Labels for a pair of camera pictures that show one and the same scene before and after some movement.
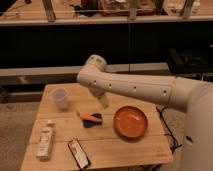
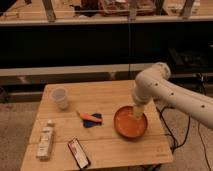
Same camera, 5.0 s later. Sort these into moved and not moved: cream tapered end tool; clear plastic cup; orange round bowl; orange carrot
Moved: cream tapered end tool
Not moved: orange carrot; orange round bowl; clear plastic cup
